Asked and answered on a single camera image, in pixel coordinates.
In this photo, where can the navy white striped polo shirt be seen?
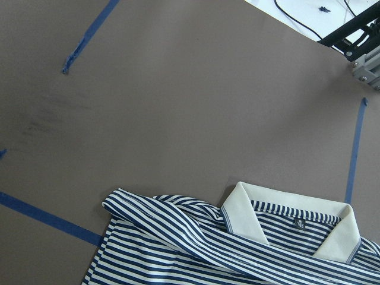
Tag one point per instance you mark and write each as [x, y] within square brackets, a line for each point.
[258, 236]

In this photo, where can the aluminium frame post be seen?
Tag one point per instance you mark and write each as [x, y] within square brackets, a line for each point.
[366, 69]

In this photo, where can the black camera stand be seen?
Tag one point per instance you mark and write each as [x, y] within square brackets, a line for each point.
[358, 36]

